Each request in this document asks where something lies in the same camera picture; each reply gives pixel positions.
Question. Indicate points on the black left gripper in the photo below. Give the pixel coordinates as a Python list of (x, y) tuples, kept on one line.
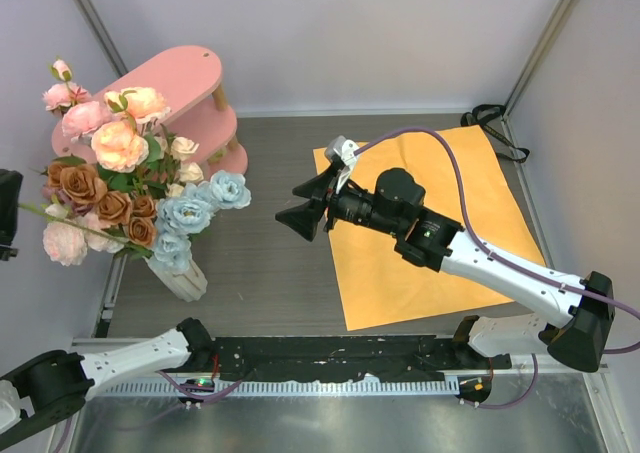
[(10, 189)]

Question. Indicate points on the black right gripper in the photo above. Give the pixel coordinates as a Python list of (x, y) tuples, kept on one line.
[(305, 218)]

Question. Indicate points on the small pink bud stem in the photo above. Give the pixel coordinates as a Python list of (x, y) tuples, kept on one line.
[(68, 238)]

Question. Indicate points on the rust brown rose stem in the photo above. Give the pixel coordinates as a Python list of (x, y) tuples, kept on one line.
[(127, 205)]

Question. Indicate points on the pink rose flower stem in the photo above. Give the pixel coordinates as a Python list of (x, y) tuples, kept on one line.
[(81, 116)]

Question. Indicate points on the orange yellow wrapping paper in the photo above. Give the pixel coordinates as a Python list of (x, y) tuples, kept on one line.
[(462, 178)]

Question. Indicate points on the large peach peony stem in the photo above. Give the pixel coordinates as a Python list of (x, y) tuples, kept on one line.
[(128, 146)]

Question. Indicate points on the blue flower stem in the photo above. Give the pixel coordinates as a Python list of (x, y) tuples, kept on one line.
[(181, 218)]

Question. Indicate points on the peach rose flower stem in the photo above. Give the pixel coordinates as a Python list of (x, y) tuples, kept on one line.
[(176, 168)]

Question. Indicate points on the mauve rose flower stem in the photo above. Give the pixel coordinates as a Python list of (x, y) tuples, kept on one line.
[(60, 203)]

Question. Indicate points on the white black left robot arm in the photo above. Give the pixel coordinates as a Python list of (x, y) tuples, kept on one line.
[(55, 385)]

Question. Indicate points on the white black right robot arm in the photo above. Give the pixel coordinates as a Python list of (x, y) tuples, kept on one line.
[(570, 317)]

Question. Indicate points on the white ribbed ceramic vase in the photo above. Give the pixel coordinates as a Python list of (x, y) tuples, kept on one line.
[(188, 286)]

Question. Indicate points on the pink three-tier shelf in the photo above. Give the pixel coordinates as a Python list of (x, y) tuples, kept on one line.
[(190, 79)]

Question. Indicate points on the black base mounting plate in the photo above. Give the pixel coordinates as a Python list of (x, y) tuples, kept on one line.
[(339, 359)]

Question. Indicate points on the white slotted cable duct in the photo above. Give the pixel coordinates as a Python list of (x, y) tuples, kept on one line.
[(155, 386)]

